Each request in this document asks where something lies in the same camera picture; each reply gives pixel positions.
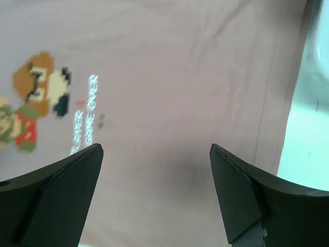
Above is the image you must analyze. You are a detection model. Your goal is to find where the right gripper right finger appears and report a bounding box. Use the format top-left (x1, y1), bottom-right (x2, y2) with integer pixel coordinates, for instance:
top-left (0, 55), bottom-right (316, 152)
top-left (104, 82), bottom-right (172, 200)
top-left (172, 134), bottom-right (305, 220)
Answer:
top-left (210, 144), bottom-right (328, 247)

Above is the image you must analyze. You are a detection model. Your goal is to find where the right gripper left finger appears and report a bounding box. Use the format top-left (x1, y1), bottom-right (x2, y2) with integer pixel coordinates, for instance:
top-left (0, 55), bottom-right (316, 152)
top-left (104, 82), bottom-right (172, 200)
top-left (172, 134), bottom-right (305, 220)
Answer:
top-left (1, 144), bottom-right (103, 247)

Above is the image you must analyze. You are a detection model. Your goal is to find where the pink t shirt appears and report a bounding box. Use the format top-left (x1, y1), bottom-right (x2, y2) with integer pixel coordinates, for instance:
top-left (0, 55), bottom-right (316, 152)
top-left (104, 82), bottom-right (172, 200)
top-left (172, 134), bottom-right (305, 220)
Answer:
top-left (1, 1), bottom-right (306, 246)

